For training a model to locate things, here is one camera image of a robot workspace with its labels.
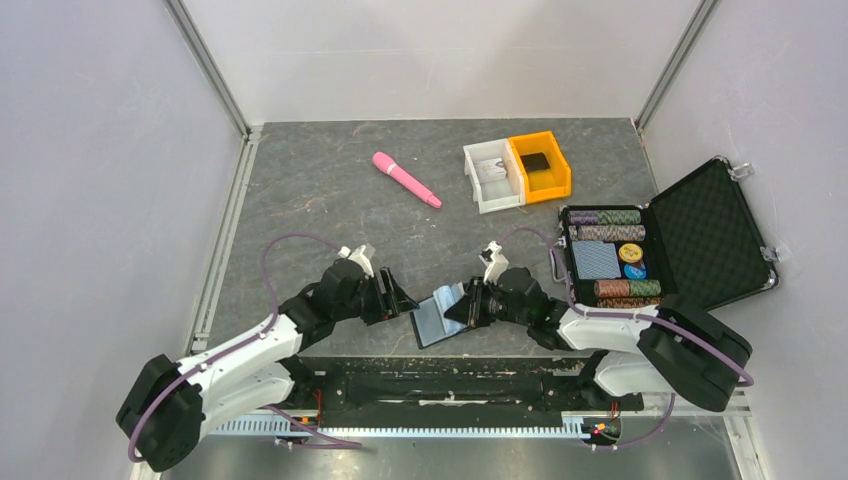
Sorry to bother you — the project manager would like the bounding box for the pink wand massager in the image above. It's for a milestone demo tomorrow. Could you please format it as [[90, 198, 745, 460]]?
[[372, 152, 442, 209]]

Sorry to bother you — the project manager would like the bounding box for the orange plastic bin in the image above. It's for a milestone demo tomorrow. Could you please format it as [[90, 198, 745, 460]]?
[[508, 130, 572, 204]]

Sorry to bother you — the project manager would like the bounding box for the top poker chip row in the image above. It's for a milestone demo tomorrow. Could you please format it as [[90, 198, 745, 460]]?
[[568, 210, 642, 226]]

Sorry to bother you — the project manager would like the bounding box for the blue dealer chip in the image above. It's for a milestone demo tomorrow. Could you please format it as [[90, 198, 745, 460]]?
[[623, 263, 647, 280]]

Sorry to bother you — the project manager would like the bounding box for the yellow dealer chip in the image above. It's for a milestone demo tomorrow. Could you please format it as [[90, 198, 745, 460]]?
[[618, 243, 644, 264]]

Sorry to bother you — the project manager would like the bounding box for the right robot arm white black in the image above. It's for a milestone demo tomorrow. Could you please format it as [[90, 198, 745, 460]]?
[[445, 268, 753, 412]]

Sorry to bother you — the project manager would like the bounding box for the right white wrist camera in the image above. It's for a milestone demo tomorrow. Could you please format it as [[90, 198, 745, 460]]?
[[478, 241, 509, 284]]

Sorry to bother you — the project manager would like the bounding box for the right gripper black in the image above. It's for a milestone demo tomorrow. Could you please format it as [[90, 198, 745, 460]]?
[[444, 276, 531, 327]]

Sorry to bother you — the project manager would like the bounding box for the white plastic bin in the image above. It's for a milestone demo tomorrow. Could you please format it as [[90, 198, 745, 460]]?
[[463, 138, 526, 214]]

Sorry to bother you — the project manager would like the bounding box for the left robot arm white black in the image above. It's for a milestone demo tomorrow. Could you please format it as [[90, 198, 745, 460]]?
[[116, 259, 419, 472]]

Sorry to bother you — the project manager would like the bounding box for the poker chip row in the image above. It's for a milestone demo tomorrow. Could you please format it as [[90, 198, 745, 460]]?
[[568, 225, 647, 242], [568, 210, 642, 226], [593, 279, 662, 298]]

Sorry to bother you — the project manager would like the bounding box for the card in white bin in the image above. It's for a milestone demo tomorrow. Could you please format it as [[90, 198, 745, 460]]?
[[475, 158, 507, 183]]

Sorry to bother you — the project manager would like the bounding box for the black leather card holder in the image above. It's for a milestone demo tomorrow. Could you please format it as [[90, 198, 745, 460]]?
[[410, 283, 469, 349]]

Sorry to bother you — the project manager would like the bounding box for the white cable duct strip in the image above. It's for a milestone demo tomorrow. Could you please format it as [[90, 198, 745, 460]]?
[[211, 413, 590, 440]]

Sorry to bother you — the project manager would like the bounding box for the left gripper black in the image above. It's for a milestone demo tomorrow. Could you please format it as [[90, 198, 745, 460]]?
[[333, 266, 419, 326]]

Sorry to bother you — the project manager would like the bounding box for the blue playing card deck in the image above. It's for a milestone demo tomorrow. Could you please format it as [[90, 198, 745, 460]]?
[[571, 241, 621, 280]]

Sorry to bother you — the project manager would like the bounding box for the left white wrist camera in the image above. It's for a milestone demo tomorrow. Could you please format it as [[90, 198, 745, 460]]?
[[337, 244, 376, 278]]

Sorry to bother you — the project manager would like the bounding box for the lower poker chip row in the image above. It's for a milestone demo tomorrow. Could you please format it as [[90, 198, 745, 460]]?
[[593, 279, 662, 298]]

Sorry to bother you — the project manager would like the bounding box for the black object in orange bin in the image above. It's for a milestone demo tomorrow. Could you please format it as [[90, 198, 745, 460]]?
[[520, 152, 550, 174]]

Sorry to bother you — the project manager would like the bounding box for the black poker chip case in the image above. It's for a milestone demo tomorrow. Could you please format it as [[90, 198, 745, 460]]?
[[559, 156, 779, 310]]

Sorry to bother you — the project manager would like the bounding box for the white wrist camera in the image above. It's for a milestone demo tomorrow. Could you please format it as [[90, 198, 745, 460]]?
[[337, 244, 376, 278], [478, 241, 509, 284]]

